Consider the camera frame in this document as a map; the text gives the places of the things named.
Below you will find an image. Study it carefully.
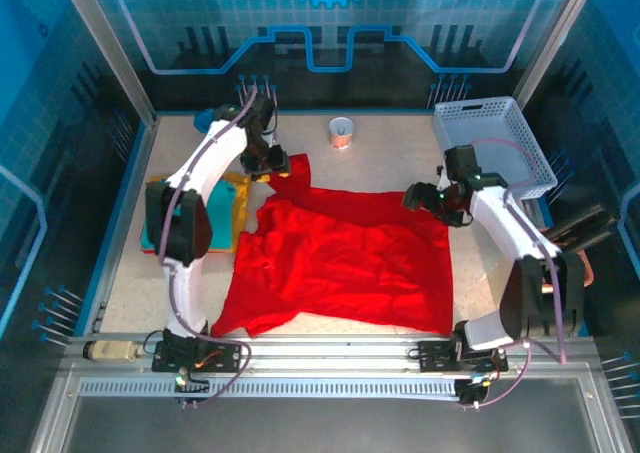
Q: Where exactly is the stack of folded coloured cloths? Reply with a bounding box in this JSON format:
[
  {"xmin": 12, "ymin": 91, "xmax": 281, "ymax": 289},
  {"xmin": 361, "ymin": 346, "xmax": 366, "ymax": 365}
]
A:
[{"xmin": 147, "ymin": 171, "xmax": 252, "ymax": 254}]

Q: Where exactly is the slotted grey cable duct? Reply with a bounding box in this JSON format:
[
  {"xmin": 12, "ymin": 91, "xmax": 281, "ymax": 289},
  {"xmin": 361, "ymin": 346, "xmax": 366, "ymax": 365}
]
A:
[{"xmin": 77, "ymin": 376, "xmax": 461, "ymax": 400}]

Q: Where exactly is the aluminium frame post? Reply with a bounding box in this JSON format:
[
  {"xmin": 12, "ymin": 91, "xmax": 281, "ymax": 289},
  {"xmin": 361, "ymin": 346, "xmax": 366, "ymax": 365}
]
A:
[
  {"xmin": 54, "ymin": 0, "xmax": 160, "ymax": 127},
  {"xmin": 513, "ymin": 0, "xmax": 599, "ymax": 112}
]

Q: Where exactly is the aluminium mounting rail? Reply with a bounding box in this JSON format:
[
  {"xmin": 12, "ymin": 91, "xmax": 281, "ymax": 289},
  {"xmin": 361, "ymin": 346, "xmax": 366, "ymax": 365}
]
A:
[{"xmin": 64, "ymin": 335, "xmax": 599, "ymax": 380}]

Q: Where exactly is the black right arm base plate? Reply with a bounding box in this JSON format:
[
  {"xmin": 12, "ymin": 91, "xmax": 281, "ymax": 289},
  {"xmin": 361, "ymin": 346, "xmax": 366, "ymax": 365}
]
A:
[{"xmin": 417, "ymin": 340, "xmax": 510, "ymax": 374}]

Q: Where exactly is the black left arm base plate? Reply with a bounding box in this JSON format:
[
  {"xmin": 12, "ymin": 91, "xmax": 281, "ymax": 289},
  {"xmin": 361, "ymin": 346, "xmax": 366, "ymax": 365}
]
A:
[{"xmin": 152, "ymin": 328, "xmax": 245, "ymax": 374}]

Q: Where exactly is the grey metal panel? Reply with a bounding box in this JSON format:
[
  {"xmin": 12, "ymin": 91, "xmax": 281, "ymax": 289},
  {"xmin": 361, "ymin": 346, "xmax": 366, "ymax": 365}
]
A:
[{"xmin": 29, "ymin": 372, "xmax": 631, "ymax": 453}]

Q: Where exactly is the beige cylindrical device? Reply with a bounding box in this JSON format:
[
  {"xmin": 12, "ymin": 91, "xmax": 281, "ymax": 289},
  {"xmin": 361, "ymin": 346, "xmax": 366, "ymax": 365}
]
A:
[{"xmin": 82, "ymin": 340, "xmax": 141, "ymax": 364}]

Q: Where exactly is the black connector board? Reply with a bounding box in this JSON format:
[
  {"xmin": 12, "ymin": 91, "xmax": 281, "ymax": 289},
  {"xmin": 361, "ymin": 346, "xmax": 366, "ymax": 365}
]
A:
[
  {"xmin": 173, "ymin": 367, "xmax": 211, "ymax": 409},
  {"xmin": 455, "ymin": 372, "xmax": 501, "ymax": 410}
]

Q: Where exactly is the copper white cup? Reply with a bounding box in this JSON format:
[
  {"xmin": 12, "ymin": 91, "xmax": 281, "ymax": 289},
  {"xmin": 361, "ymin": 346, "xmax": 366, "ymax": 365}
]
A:
[{"xmin": 328, "ymin": 116, "xmax": 356, "ymax": 151}]

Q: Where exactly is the teal folded t-shirt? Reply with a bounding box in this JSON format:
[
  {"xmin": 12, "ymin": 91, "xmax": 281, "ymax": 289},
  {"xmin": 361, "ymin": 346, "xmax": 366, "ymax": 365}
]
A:
[{"xmin": 139, "ymin": 180, "xmax": 241, "ymax": 253}]

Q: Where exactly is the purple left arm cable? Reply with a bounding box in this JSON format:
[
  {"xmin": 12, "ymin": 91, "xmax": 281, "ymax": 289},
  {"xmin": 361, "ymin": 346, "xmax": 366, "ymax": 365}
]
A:
[{"xmin": 159, "ymin": 85, "xmax": 260, "ymax": 409}]

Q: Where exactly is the perforated grey plastic basket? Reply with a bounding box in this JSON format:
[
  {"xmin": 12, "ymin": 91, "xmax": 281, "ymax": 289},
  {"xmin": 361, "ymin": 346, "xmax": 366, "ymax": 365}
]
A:
[{"xmin": 432, "ymin": 96, "xmax": 559, "ymax": 204}]

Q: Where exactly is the red t-shirt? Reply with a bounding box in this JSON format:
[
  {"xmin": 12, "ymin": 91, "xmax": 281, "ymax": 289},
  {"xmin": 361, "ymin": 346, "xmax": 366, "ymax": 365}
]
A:
[{"xmin": 210, "ymin": 153, "xmax": 455, "ymax": 339}]

